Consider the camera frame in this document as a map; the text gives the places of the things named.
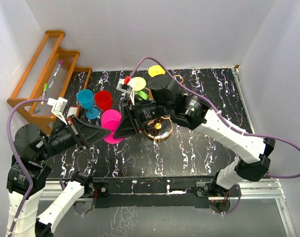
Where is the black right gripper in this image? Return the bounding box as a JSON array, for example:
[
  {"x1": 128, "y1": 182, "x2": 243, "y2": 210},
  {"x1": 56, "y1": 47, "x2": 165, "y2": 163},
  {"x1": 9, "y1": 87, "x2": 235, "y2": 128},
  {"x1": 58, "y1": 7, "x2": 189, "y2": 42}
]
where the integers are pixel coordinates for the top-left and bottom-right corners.
[{"x1": 113, "y1": 98, "x2": 172, "y2": 140}]

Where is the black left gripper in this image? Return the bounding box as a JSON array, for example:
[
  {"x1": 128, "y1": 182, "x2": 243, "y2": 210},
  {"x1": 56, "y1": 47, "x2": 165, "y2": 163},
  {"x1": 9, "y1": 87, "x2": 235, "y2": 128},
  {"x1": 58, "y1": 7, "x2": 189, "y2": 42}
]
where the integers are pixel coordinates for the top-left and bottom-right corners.
[{"x1": 38, "y1": 113, "x2": 112, "y2": 160}]

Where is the pink wine glass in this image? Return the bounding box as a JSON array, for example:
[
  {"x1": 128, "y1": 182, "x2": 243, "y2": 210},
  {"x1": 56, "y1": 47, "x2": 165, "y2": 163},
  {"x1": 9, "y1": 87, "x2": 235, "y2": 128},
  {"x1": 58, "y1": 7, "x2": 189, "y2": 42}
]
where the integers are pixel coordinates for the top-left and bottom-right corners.
[{"x1": 101, "y1": 109, "x2": 123, "y2": 144}]

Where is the blue wine glass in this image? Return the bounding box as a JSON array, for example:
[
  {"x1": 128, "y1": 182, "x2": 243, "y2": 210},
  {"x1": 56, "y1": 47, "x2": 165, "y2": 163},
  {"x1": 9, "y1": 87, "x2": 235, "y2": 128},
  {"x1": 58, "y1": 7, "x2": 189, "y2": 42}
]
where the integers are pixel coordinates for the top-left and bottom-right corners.
[{"x1": 77, "y1": 89, "x2": 99, "y2": 120}]

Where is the red wine glass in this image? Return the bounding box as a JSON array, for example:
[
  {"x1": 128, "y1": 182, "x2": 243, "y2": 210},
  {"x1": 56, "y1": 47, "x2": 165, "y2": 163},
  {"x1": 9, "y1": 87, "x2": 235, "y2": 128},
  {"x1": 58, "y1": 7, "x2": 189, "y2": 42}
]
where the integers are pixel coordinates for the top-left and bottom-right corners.
[{"x1": 94, "y1": 90, "x2": 112, "y2": 111}]

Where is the green wine glass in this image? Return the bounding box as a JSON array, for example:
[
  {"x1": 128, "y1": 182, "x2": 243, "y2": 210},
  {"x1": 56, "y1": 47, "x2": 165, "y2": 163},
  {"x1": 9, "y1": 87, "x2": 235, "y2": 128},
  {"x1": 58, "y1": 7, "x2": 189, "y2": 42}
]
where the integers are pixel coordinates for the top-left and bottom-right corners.
[{"x1": 129, "y1": 77, "x2": 148, "y2": 100}]

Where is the orange wine glass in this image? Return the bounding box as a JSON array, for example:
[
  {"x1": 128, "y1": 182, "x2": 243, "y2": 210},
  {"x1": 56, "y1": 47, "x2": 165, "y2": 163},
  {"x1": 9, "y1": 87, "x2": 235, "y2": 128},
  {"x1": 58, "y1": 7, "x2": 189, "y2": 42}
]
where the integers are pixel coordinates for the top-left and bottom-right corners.
[{"x1": 148, "y1": 65, "x2": 166, "y2": 78}]

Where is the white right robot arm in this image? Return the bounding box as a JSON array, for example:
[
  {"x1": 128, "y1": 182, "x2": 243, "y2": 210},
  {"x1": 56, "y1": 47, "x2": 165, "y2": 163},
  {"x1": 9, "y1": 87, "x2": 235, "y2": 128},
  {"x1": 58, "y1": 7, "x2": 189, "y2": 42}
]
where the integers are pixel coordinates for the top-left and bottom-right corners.
[{"x1": 114, "y1": 75, "x2": 275, "y2": 197}]

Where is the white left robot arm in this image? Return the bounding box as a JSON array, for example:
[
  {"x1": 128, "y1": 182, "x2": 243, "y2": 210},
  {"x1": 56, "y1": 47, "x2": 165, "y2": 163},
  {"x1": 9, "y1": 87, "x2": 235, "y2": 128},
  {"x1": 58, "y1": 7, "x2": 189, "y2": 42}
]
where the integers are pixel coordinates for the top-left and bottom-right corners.
[{"x1": 6, "y1": 116, "x2": 111, "y2": 237}]

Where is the white red small box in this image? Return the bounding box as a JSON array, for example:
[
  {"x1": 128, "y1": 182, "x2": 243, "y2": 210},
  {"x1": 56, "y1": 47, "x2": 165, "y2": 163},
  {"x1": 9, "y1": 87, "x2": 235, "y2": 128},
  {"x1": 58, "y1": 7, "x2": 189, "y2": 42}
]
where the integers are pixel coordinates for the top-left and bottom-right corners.
[{"x1": 67, "y1": 106, "x2": 78, "y2": 117}]

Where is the wooden tiered shelf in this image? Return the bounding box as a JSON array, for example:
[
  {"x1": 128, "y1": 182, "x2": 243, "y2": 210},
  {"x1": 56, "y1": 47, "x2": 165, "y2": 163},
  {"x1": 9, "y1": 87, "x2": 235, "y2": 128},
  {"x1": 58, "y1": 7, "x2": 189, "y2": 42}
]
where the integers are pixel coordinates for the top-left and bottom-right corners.
[{"x1": 7, "y1": 30, "x2": 93, "y2": 136}]

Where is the green capped marker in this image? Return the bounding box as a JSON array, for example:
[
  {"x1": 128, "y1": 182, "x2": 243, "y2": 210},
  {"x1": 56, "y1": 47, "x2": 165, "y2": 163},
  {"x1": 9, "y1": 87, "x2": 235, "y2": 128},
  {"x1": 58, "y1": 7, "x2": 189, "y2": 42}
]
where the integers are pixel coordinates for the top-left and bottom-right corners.
[{"x1": 41, "y1": 83, "x2": 47, "y2": 105}]

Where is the purple capped marker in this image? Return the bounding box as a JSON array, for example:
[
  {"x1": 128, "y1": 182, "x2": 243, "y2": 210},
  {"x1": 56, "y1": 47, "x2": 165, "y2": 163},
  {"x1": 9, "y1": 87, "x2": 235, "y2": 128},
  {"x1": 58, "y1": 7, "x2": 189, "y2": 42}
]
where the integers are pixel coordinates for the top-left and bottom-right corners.
[{"x1": 52, "y1": 60, "x2": 63, "y2": 78}]

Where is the gold wire glass rack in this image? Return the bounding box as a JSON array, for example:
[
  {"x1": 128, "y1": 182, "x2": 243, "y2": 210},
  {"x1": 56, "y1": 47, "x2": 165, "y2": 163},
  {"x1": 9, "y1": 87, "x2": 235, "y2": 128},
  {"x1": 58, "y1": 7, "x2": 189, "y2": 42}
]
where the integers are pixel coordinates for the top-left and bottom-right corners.
[{"x1": 143, "y1": 74, "x2": 185, "y2": 142}]

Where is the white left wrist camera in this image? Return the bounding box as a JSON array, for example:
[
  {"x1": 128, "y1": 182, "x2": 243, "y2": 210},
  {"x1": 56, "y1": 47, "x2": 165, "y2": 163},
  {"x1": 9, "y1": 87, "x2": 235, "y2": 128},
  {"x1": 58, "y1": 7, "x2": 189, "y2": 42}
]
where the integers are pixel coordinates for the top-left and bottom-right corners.
[{"x1": 47, "y1": 97, "x2": 68, "y2": 124}]

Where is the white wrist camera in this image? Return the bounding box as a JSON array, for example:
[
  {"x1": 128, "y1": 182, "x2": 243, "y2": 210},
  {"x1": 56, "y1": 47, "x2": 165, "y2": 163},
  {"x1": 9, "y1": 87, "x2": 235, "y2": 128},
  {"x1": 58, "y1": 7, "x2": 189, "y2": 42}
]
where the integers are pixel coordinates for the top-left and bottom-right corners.
[
  {"x1": 116, "y1": 76, "x2": 135, "y2": 105},
  {"x1": 47, "y1": 97, "x2": 68, "y2": 124}
]

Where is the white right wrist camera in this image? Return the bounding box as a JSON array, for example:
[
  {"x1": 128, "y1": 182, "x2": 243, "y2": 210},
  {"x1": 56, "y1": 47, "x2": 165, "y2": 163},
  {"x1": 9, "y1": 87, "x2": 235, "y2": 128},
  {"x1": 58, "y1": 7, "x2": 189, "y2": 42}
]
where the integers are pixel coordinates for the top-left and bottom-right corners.
[{"x1": 116, "y1": 76, "x2": 135, "y2": 105}]

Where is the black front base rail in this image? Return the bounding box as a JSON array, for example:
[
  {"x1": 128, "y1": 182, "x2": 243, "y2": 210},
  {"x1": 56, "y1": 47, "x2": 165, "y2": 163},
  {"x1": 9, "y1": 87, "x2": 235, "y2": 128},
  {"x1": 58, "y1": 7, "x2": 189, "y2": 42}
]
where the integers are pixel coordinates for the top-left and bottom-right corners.
[{"x1": 73, "y1": 172, "x2": 229, "y2": 210}]

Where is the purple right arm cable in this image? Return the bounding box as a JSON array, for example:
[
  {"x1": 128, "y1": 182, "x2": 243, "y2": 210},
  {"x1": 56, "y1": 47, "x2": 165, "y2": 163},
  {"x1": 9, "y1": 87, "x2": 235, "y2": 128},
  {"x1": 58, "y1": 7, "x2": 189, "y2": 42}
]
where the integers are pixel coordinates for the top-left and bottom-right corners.
[{"x1": 129, "y1": 56, "x2": 300, "y2": 215}]

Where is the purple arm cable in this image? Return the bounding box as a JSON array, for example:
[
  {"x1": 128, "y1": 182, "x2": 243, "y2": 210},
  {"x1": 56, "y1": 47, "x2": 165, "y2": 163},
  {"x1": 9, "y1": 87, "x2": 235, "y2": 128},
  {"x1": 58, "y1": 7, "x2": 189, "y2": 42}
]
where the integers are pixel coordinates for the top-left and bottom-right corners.
[
  {"x1": 129, "y1": 56, "x2": 300, "y2": 215},
  {"x1": 6, "y1": 98, "x2": 51, "y2": 235}
]

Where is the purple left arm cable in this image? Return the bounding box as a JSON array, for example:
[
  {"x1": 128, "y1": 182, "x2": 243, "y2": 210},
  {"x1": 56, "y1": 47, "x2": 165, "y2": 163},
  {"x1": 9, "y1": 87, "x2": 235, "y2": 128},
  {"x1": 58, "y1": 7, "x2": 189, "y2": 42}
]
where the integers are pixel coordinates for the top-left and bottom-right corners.
[{"x1": 6, "y1": 98, "x2": 51, "y2": 235}]

